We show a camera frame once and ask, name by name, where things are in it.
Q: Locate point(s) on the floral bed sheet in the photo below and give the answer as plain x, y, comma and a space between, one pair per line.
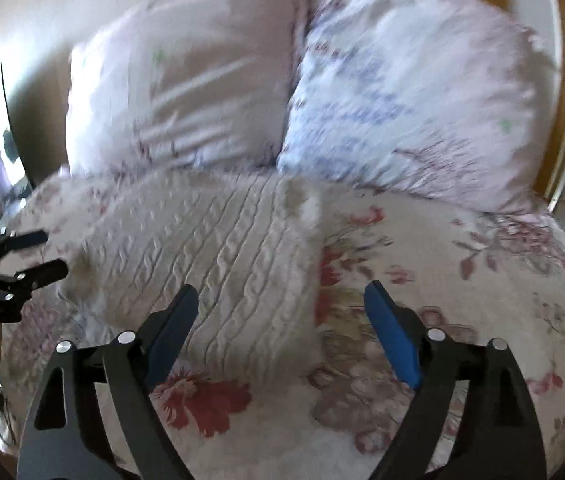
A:
462, 270

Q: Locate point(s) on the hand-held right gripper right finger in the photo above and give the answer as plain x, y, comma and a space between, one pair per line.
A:
395, 345

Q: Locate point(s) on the tree print pillow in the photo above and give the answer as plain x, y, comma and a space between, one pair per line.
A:
412, 85

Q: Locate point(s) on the plain pale pink pillow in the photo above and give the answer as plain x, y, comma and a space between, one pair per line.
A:
187, 75

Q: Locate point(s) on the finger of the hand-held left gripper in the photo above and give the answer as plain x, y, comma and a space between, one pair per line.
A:
37, 277
25, 240

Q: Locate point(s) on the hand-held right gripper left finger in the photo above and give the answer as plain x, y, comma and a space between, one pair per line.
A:
170, 345

